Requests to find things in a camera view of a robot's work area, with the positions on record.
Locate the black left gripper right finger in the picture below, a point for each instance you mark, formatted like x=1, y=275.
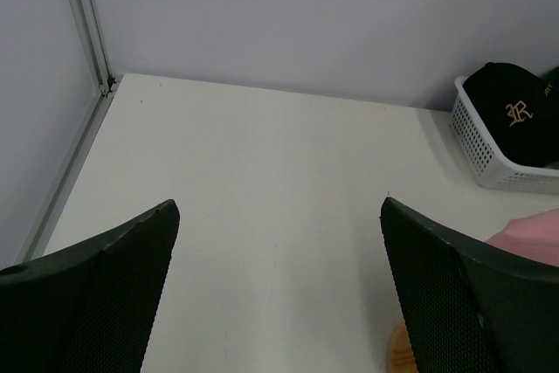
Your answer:
x=468, y=306

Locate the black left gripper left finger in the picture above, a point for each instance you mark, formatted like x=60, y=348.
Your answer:
x=89, y=307

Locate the pink baseball cap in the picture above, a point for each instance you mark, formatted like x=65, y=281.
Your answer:
x=534, y=237

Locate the black gold-logo baseball cap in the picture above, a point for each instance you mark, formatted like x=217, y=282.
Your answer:
x=510, y=101

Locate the dark green NY cap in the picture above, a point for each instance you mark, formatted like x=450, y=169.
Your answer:
x=551, y=78

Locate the white plastic basket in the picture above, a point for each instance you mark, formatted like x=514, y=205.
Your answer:
x=491, y=169

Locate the aluminium frame post left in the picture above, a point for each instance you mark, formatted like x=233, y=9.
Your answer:
x=56, y=88

